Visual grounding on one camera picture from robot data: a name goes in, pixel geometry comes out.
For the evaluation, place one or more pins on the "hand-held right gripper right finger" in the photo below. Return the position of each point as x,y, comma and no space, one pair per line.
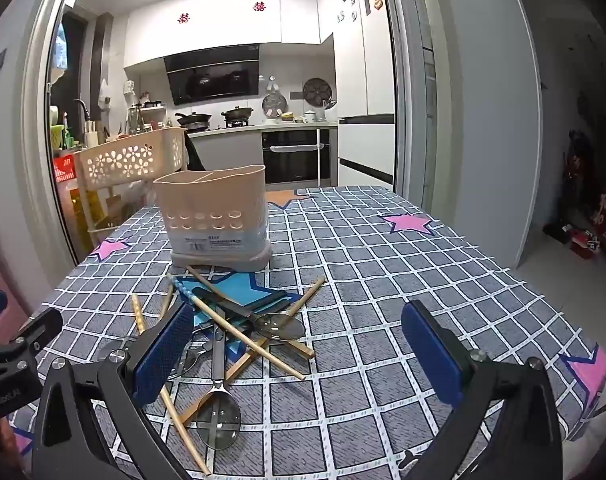
433,355

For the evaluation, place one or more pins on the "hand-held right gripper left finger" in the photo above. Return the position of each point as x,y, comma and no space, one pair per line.
163,350

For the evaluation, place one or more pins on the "blue patterned wooden chopstick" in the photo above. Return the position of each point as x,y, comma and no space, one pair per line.
183,287

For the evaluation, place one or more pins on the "beige plastic utensil holder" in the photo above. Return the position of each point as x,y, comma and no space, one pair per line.
208,200

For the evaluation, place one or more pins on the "grey checked star tablecloth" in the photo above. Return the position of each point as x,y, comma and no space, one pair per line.
383,310

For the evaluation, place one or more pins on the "yellow cooking oil bottle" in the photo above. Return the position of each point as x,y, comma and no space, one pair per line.
78,205

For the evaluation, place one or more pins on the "red plastic basket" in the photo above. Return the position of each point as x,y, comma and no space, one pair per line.
63,169

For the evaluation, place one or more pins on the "green plastic basket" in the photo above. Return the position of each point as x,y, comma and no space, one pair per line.
58,134

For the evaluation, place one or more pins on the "black cloth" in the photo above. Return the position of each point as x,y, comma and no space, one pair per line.
193,155

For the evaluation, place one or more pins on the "white knife block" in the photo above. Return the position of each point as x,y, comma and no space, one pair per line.
90,135

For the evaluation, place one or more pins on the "beige flower cut-out trolley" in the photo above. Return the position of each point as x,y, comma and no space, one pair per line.
133,152

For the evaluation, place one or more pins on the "grey kitchen base cabinet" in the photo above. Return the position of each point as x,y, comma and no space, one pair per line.
223,152

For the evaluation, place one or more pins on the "red festive decorations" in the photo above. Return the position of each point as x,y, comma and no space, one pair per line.
600,215

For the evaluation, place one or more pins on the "dark kitchen faucet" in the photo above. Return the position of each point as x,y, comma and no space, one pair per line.
80,106

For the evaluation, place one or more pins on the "black built-in oven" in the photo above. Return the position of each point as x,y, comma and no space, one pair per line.
288,165

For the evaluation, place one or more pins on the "black wok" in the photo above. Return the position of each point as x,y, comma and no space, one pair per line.
194,120

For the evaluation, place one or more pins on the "spice rack with bottles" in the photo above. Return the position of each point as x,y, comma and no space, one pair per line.
150,110

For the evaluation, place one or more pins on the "white hanging plastic bag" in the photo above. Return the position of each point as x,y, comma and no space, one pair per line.
103,92

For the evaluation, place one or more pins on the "black pot with lid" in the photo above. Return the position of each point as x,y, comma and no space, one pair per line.
238,112

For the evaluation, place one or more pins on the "stacked bowls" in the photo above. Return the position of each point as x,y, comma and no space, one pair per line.
285,117

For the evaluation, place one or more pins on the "white kettle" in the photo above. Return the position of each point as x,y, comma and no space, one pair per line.
309,116

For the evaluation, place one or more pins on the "round hanging plate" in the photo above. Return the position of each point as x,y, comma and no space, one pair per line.
272,102

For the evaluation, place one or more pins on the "black range hood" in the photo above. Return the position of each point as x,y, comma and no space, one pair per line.
213,75

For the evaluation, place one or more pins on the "white refrigerator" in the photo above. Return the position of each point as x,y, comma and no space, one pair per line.
378,75

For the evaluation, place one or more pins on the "round dark metal rack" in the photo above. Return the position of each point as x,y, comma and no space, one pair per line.
317,91

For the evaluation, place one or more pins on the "white upper kitchen cabinets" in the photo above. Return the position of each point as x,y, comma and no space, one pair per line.
223,25

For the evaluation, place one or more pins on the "red paper decal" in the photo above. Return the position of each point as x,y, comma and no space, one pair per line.
184,17
258,6

